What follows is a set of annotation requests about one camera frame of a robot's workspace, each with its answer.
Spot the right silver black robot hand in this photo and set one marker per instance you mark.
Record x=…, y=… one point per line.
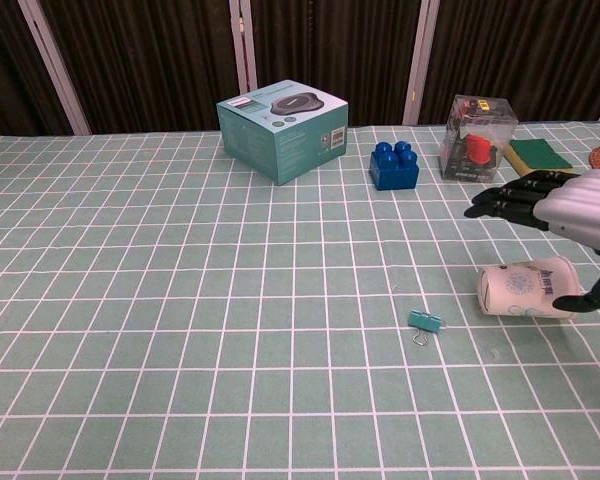
x=580, y=205

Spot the white printed paper cup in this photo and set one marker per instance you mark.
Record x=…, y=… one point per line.
x=522, y=292

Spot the green and yellow sponge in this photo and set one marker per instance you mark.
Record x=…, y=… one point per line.
x=537, y=152

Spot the clear box with red toy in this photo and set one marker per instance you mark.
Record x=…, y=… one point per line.
x=472, y=145

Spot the dark pleated screen panel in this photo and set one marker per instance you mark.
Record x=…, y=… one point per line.
x=335, y=45
x=150, y=65
x=10, y=75
x=530, y=45

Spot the blue toy building block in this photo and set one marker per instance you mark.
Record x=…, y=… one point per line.
x=394, y=170

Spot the teal binder clip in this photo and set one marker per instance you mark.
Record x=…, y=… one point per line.
x=424, y=321

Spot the teal cardboard product box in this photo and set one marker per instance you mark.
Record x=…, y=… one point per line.
x=275, y=142

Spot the green checked tablecloth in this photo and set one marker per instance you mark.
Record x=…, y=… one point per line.
x=180, y=300

